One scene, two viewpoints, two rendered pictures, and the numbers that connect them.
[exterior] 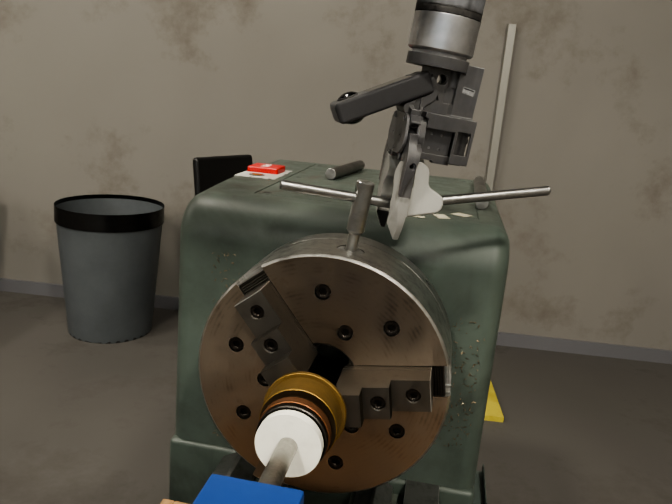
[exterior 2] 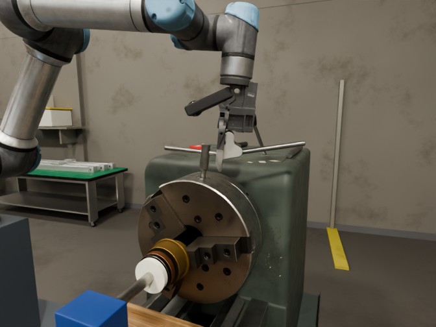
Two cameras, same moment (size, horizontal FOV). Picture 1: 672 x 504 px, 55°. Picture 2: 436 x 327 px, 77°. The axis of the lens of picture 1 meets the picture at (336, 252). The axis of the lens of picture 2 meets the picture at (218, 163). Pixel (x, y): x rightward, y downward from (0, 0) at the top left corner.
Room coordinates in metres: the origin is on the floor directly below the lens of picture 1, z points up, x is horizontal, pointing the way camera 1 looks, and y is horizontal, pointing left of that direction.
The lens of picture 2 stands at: (0.13, -0.21, 1.38)
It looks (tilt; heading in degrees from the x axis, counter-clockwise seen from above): 9 degrees down; 14
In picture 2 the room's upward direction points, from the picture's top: straight up
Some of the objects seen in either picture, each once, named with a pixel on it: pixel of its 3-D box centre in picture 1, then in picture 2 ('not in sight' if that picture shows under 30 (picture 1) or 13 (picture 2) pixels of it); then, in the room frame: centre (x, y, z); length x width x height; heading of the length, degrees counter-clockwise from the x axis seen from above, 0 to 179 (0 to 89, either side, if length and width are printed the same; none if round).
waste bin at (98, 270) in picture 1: (110, 267); not in sight; (3.39, 1.23, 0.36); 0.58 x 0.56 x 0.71; 177
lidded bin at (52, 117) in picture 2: not in sight; (50, 117); (3.63, 3.29, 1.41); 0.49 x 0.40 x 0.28; 87
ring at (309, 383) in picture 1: (301, 418); (166, 262); (0.62, 0.02, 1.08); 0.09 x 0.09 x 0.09; 81
